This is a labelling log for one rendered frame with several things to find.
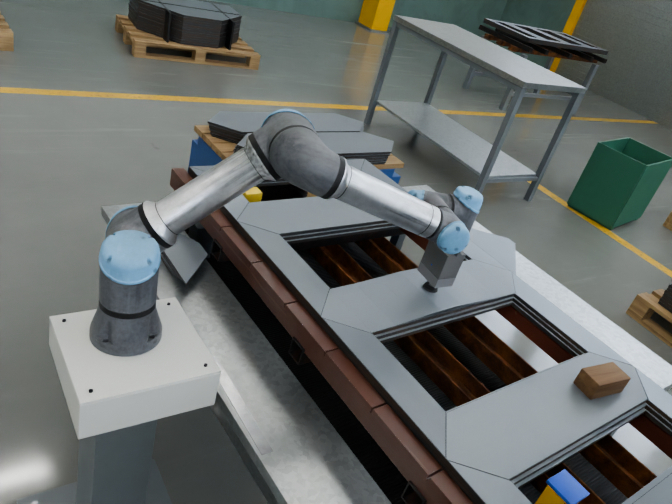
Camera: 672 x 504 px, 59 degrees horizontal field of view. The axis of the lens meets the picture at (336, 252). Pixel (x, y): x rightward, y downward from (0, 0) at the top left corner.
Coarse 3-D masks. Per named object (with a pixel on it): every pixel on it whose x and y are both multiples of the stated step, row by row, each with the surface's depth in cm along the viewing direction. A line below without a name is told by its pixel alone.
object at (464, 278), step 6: (462, 270) 179; (456, 276) 175; (462, 276) 176; (468, 276) 177; (462, 282) 173; (468, 282) 174; (474, 282) 175; (468, 288) 171; (474, 288) 172; (480, 288) 173; (486, 288) 174; (474, 294) 169; (480, 294) 170; (486, 294) 171; (492, 294) 172; (480, 300) 167
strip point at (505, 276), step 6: (480, 264) 186; (486, 264) 187; (492, 270) 185; (498, 270) 186; (504, 270) 187; (498, 276) 182; (504, 276) 183; (510, 276) 184; (504, 282) 180; (510, 282) 181; (510, 288) 178
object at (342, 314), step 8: (328, 296) 151; (336, 296) 152; (328, 304) 148; (336, 304) 149; (344, 304) 150; (336, 312) 146; (344, 312) 147; (336, 320) 143; (344, 320) 144; (352, 320) 145; (360, 328) 143
